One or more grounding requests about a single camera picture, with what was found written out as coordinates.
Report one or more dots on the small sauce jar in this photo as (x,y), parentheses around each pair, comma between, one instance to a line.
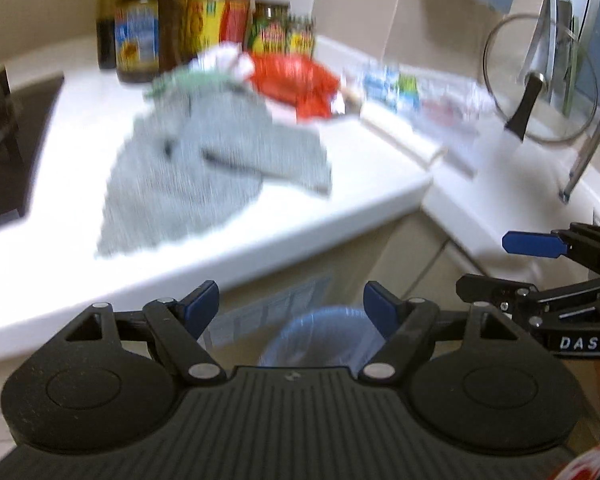
(301,37)

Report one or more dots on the glass pot lid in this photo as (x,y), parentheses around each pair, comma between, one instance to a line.
(527,105)

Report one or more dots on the crushed clear water bottle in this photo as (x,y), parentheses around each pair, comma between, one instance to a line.
(390,85)

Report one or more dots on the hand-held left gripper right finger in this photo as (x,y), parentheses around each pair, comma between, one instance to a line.
(380,307)

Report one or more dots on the green plastic wrapper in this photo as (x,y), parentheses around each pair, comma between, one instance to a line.
(180,82)

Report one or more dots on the small white tissue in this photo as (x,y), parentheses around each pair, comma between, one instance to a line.
(220,60)

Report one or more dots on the black gas stove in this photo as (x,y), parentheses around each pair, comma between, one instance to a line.
(10,160)

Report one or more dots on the trash bin with blue liner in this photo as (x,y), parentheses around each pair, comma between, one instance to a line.
(320,335)

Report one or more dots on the yellow oil bottle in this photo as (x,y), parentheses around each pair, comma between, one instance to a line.
(172,20)

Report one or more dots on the orange plastic bag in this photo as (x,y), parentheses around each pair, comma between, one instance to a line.
(295,80)

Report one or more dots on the dark sauce bottle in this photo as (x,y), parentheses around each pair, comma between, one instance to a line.
(106,35)

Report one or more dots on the metal rack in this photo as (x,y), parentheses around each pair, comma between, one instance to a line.
(575,176)

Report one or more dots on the grey cloth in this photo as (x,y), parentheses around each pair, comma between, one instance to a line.
(190,170)

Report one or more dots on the blue label oil bottle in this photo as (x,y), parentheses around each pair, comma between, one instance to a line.
(137,35)

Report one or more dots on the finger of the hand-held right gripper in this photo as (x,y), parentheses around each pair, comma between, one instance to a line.
(530,243)
(485,287)

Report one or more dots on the large sauce jar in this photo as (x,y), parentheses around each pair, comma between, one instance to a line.
(267,35)

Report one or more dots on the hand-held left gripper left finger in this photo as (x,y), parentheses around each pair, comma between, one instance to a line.
(202,305)

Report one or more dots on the red label oil bottle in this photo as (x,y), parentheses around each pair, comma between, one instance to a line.
(215,15)

